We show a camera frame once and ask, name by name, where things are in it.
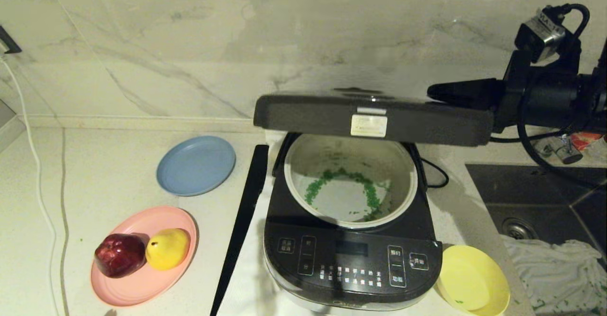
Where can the yellow pear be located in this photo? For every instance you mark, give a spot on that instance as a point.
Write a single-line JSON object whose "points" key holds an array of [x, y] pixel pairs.
{"points": [[167, 248]]}

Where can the red apple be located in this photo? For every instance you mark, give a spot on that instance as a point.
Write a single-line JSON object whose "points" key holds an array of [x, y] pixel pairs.
{"points": [[119, 255]]}

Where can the white crumpled cloth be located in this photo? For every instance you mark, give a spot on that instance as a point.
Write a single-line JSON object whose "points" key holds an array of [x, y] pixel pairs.
{"points": [[555, 273]]}

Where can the white bowl with greens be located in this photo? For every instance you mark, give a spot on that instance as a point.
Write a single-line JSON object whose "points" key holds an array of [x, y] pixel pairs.
{"points": [[303, 164]]}

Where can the dark grey rice cooker lid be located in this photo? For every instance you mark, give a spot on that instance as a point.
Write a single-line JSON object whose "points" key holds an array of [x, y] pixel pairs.
{"points": [[308, 116]]}

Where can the metal sink drain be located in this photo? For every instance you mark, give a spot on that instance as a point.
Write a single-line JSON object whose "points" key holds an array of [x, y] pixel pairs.
{"points": [[518, 229]]}

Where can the blue plate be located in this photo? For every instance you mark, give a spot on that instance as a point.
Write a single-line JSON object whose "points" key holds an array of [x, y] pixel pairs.
{"points": [[197, 165]]}

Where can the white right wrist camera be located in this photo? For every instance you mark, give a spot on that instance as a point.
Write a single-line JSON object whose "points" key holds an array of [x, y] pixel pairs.
{"points": [[543, 33]]}

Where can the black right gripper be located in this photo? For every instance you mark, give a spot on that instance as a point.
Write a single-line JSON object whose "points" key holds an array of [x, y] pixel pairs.
{"points": [[540, 97]]}

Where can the steel sink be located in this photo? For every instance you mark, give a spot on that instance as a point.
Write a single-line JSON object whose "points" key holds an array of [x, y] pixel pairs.
{"points": [[521, 202]]}

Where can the dark grey rice cooker base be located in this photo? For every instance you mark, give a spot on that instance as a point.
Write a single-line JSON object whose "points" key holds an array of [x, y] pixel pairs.
{"points": [[351, 259]]}

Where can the chrome faucet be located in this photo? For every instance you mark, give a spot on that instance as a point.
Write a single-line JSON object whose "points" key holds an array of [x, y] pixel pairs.
{"points": [[564, 149]]}

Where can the red orange bottle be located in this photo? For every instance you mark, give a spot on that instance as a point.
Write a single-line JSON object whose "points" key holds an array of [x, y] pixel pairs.
{"points": [[585, 140]]}

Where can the yellow bowl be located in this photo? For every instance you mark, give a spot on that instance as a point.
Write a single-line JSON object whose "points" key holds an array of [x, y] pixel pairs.
{"points": [[474, 278]]}

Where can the pink plate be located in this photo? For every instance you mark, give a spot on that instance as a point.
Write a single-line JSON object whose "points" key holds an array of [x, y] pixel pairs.
{"points": [[142, 285]]}

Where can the black flat strip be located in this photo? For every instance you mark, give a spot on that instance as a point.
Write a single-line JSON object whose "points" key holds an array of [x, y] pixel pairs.
{"points": [[242, 230]]}

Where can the green grains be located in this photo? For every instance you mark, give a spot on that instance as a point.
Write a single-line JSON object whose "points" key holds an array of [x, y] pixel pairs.
{"points": [[317, 185]]}

